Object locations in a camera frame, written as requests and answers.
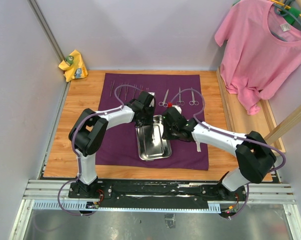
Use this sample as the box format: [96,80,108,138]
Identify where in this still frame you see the steel scissors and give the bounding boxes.
[176,87,185,106]
[158,89,169,108]
[189,88,199,106]

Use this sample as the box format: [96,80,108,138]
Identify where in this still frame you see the white gauze pad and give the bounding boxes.
[196,142,201,152]

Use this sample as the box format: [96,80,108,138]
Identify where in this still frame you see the steel instrument tray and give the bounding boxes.
[136,115,172,162]

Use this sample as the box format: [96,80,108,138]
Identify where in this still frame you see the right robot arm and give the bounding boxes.
[162,106,276,200]

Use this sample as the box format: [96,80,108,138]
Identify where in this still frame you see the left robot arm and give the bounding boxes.
[68,91,156,198]

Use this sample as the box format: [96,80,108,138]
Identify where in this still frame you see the yellow paper bag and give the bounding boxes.
[58,49,88,83]

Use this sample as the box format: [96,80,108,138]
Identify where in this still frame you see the wooden tray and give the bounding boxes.
[216,66,287,157]

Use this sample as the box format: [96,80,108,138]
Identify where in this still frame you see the pink t-shirt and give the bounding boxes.
[214,0,301,115]

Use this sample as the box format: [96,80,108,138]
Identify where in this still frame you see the wooden beam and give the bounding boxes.
[265,105,301,145]

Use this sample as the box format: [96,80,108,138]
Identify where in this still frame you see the yellow hoop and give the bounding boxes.
[270,0,301,32]

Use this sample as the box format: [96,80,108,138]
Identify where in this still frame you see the green hanger clip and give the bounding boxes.
[284,7,301,25]

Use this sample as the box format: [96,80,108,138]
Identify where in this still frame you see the grey clothes hanger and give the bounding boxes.
[273,1,301,42]

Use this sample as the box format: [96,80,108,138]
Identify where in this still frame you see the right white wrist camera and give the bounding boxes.
[172,105,182,114]

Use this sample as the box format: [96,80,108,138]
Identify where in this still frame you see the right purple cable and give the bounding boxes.
[167,87,286,221]

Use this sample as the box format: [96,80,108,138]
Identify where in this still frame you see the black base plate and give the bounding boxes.
[68,179,246,210]

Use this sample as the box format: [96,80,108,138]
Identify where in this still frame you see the aluminium rail frame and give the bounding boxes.
[9,179,301,240]

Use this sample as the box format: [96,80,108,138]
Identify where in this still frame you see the aluminium corner post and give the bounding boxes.
[27,0,64,62]

